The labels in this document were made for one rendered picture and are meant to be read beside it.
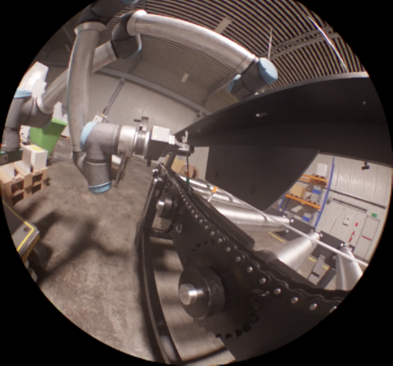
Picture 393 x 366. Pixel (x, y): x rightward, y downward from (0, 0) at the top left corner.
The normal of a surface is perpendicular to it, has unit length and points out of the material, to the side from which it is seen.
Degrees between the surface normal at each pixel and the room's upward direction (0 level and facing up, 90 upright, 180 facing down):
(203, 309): 90
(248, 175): 90
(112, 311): 0
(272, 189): 90
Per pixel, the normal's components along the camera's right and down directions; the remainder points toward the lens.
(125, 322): 0.38, -0.93
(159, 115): 0.37, 0.17
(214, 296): 0.51, -0.68
